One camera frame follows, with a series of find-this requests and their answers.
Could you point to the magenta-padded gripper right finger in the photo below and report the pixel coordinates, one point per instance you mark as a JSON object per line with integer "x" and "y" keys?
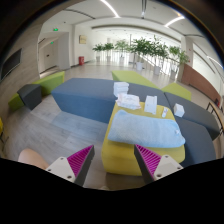
{"x": 165, "y": 165}

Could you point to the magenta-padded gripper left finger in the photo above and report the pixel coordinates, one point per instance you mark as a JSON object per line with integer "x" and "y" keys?
{"x": 63, "y": 166}

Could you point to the light blue towel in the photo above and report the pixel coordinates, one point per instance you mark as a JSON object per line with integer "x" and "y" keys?
{"x": 143, "y": 130}

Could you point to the person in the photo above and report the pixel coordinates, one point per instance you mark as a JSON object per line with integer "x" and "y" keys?
{"x": 31, "y": 158}

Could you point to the dark grey wedge seat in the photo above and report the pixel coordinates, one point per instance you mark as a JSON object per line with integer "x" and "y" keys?
{"x": 198, "y": 143}

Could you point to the yellow ottoman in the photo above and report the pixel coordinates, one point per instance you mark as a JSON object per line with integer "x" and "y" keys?
{"x": 116, "y": 158}

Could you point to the white cube box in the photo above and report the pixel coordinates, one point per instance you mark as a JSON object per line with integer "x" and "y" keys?
{"x": 179, "y": 110}

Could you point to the dark grey long seat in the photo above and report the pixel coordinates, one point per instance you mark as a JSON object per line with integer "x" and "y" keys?
{"x": 196, "y": 113}

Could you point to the white tissue box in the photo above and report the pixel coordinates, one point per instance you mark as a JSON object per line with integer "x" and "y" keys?
{"x": 150, "y": 104}

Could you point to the blue-grey upholstered seat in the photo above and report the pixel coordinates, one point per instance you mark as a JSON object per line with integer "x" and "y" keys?
{"x": 83, "y": 96}

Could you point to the white plastic-wrapped pack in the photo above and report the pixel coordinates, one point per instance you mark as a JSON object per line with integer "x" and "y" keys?
{"x": 128, "y": 101}

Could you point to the small green seat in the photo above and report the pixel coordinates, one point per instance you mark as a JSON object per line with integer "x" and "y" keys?
{"x": 177, "y": 90}

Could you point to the dark grey cube stool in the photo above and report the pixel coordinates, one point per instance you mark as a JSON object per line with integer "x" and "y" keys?
{"x": 30, "y": 95}

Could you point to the green angled bench seat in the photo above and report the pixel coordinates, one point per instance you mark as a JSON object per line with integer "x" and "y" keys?
{"x": 50, "y": 81}

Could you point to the white stacked tissue packs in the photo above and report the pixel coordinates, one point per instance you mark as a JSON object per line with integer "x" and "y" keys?
{"x": 120, "y": 88}

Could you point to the green flat seat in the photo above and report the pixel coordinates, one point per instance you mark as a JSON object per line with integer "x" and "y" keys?
{"x": 131, "y": 77}

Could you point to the red fire extinguisher box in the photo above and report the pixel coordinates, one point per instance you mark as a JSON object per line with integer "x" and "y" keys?
{"x": 81, "y": 60}

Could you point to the row of potted plants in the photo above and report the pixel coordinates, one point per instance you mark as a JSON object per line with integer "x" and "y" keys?
{"x": 143, "y": 48}

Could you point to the green exit sign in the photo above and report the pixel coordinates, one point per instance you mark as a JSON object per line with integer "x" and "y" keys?
{"x": 55, "y": 29}

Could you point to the ceiling strip lights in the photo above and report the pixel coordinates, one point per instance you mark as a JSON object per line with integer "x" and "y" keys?
{"x": 111, "y": 9}

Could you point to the wooden bench black frame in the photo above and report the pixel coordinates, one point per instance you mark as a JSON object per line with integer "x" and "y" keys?
{"x": 215, "y": 115}

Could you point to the black wall screen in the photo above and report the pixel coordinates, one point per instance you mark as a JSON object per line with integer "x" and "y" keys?
{"x": 11, "y": 63}

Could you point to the yellow framed wall picture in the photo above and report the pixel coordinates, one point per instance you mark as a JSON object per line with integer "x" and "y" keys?
{"x": 83, "y": 39}

